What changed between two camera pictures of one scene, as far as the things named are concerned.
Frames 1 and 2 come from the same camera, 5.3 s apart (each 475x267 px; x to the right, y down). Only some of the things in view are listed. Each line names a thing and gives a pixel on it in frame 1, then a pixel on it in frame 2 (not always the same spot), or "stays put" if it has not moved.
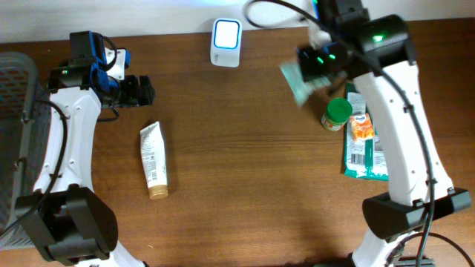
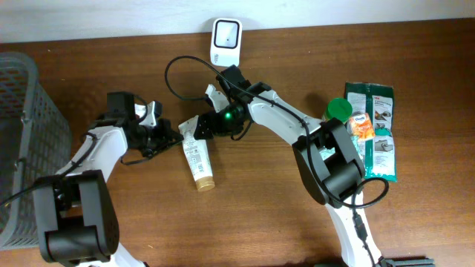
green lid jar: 338,111 stays put
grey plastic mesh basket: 24,128 stays put
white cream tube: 154,162 to 197,153
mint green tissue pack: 300,87 to 326,152
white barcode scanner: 226,42 stays put
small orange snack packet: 362,126 stays put
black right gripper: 310,66 to 215,124
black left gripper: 130,91 to 163,130
